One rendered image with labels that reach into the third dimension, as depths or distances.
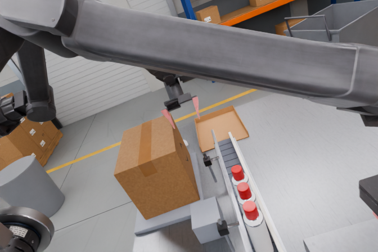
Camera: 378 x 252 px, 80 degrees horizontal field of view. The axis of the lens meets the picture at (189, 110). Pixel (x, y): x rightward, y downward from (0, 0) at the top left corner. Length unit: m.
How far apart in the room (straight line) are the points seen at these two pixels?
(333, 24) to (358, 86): 3.25
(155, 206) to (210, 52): 0.82
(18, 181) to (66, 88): 2.65
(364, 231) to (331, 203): 0.14
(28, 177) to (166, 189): 2.11
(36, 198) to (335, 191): 2.68
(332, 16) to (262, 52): 3.23
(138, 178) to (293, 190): 0.57
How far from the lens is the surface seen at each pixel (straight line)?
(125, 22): 0.25
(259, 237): 0.68
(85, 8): 0.27
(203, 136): 1.31
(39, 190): 2.94
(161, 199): 0.95
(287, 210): 0.91
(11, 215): 0.87
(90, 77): 4.89
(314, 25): 3.21
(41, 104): 0.79
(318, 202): 0.93
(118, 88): 4.86
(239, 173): 0.70
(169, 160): 0.82
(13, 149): 4.04
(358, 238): 0.82
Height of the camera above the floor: 1.58
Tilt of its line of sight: 27 degrees down
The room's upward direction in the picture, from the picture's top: 22 degrees counter-clockwise
